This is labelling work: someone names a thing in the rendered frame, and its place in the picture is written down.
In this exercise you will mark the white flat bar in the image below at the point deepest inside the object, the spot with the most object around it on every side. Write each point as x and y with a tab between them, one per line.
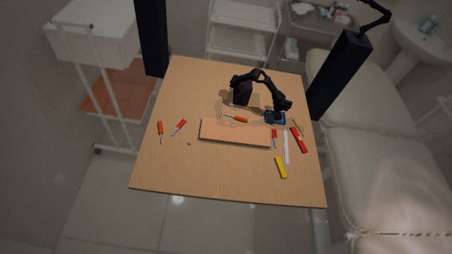
286	147

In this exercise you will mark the yellow rectangular bar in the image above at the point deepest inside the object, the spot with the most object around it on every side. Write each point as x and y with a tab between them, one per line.
280	167

